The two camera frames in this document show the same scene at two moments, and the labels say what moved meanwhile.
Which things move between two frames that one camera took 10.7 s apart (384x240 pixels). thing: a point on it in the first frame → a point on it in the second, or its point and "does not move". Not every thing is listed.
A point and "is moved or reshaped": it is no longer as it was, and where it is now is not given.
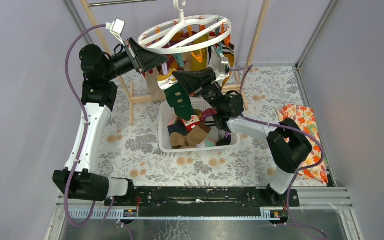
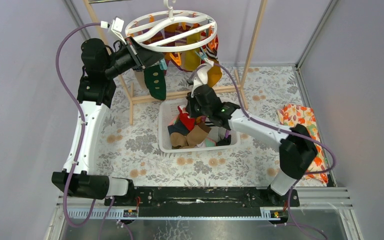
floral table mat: x=131 y=148 does not move
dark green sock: x=177 y=97 → x=155 y=78
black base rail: x=203 y=201 does not move
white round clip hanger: x=185 y=32 is moved or reshaped
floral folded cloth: x=304 y=116 does not move
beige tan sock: x=156 y=91 → x=140 y=76
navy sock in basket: x=178 y=127 does not move
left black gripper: x=134 y=55 does not move
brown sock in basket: x=194 y=136 does not move
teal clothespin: x=179 y=58 → x=163 y=64
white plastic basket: x=165 y=115 does not move
